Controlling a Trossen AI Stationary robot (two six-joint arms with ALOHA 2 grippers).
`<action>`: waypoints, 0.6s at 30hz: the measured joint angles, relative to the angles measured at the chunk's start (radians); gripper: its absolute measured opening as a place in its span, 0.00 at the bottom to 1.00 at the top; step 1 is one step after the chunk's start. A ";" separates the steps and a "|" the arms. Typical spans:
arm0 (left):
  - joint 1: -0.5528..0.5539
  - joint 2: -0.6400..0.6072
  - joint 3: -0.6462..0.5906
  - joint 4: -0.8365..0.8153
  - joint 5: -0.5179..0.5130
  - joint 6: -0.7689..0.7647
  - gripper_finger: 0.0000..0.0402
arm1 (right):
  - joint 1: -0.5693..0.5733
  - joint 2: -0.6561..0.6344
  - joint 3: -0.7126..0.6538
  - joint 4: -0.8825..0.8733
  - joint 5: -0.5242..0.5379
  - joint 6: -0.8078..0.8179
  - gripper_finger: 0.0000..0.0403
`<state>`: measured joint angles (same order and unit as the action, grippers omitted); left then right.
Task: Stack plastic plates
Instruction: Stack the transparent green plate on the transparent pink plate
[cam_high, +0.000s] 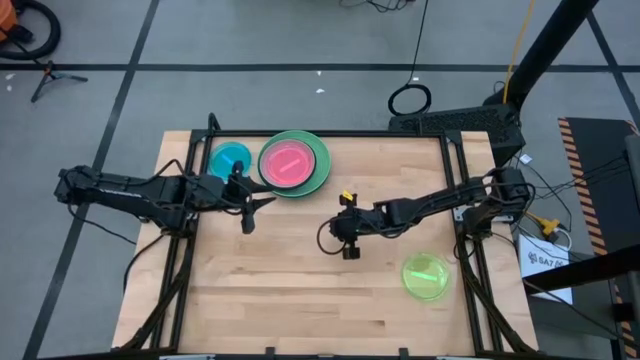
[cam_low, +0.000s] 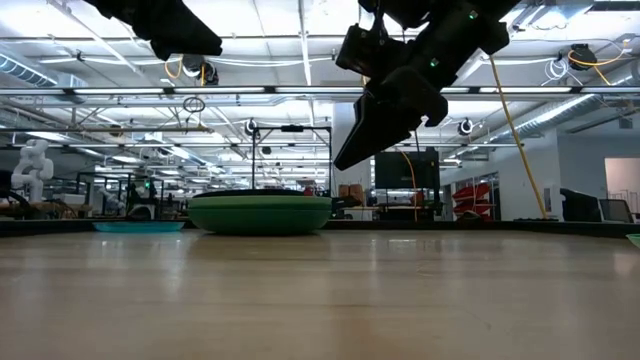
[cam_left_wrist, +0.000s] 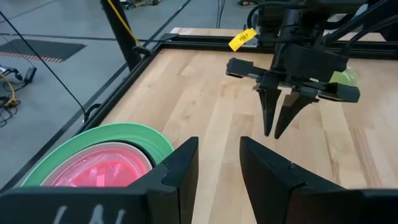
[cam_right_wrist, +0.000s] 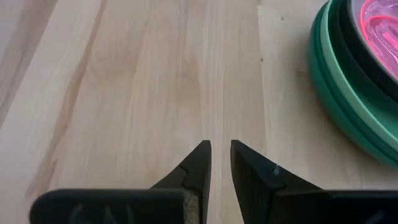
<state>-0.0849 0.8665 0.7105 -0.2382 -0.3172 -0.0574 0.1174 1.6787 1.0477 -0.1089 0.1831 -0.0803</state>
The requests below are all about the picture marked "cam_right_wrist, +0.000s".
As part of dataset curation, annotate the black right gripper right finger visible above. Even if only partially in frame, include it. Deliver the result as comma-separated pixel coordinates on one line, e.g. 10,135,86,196
230,139,398,224

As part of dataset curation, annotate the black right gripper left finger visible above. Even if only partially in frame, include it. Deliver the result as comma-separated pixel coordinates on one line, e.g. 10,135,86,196
29,139,213,224

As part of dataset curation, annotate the black plastic plate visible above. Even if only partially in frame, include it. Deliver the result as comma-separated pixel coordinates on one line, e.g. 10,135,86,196
337,0,398,103

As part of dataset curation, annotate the grey plastic plate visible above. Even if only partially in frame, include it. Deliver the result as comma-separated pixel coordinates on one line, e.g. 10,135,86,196
348,0,398,82

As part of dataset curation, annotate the translucent pink plastic plate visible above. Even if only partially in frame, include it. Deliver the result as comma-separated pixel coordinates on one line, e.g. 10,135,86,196
359,0,398,80

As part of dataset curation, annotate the green bowl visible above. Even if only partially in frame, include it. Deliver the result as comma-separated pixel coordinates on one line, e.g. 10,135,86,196
307,0,398,170

